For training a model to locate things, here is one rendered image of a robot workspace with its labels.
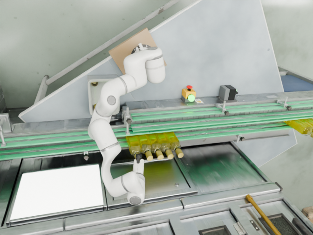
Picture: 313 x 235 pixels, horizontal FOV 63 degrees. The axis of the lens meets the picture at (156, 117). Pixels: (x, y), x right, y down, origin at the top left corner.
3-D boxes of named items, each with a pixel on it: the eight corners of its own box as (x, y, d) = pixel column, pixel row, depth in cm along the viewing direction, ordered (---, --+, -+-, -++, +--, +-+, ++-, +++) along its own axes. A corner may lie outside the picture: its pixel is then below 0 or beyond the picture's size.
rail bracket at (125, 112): (123, 127, 153) (126, 139, 142) (122, 102, 145) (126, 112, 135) (127, 127, 154) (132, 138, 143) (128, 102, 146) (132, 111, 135)
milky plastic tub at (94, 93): (89, 110, 156) (90, 116, 149) (86, 75, 146) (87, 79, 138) (117, 108, 160) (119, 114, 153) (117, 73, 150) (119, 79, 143)
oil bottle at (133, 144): (125, 137, 157) (131, 158, 139) (125, 129, 154) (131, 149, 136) (134, 136, 159) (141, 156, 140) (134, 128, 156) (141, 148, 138)
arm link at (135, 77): (119, 91, 122) (111, 58, 114) (159, 74, 133) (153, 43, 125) (129, 96, 115) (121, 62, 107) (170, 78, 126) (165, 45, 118)
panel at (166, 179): (21, 176, 139) (6, 227, 110) (20, 171, 137) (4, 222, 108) (176, 156, 162) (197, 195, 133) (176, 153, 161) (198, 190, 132)
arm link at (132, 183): (113, 186, 104) (133, 177, 102) (116, 169, 113) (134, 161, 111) (132, 210, 110) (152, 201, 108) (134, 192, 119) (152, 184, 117)
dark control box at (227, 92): (217, 95, 177) (223, 100, 170) (219, 85, 173) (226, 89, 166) (228, 95, 179) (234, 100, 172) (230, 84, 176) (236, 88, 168)
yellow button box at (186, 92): (180, 98, 170) (185, 102, 164) (181, 87, 166) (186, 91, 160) (190, 97, 172) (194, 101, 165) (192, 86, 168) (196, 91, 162)
